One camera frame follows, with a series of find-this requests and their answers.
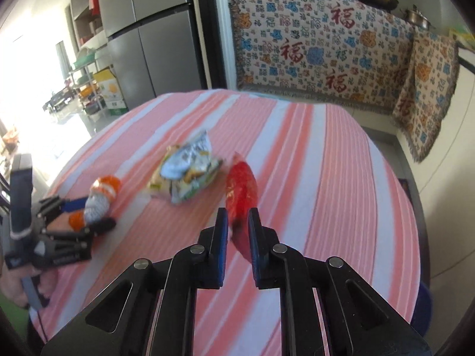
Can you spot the yellow-green snack packet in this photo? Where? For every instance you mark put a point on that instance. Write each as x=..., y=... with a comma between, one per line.
x=185, y=190

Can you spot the metal shelf rack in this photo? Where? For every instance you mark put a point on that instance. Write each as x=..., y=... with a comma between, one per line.
x=87, y=81

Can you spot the yellow and green carton box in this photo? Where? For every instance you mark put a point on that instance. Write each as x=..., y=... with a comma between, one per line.
x=111, y=92

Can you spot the steel pot with lid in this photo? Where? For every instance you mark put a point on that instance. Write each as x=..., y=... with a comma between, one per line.
x=418, y=17

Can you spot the printed blanket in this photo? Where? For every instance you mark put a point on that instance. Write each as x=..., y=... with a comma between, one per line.
x=426, y=96
x=319, y=44

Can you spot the white crumpled snack wrapper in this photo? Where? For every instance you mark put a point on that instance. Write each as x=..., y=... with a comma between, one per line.
x=182, y=161

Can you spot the pink striped tablecloth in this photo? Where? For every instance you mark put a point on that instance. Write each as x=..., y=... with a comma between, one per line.
x=315, y=178

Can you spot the person's left forearm green sleeve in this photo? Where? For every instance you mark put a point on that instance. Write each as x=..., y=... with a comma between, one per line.
x=9, y=311

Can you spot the grey refrigerator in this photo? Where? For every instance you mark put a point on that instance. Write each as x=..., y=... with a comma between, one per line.
x=156, y=33

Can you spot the person's left hand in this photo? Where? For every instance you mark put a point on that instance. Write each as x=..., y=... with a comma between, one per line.
x=11, y=285

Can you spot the crushed orange soda can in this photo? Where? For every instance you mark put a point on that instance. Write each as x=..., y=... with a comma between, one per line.
x=98, y=202

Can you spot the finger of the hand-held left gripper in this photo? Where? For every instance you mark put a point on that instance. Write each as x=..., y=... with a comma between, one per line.
x=59, y=206
x=85, y=230

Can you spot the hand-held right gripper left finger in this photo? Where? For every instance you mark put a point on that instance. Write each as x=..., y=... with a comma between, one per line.
x=222, y=248

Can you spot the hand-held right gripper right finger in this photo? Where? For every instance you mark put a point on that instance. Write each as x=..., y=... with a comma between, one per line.
x=254, y=252

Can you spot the red foil wrapper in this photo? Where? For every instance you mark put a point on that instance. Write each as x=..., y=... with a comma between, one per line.
x=241, y=189

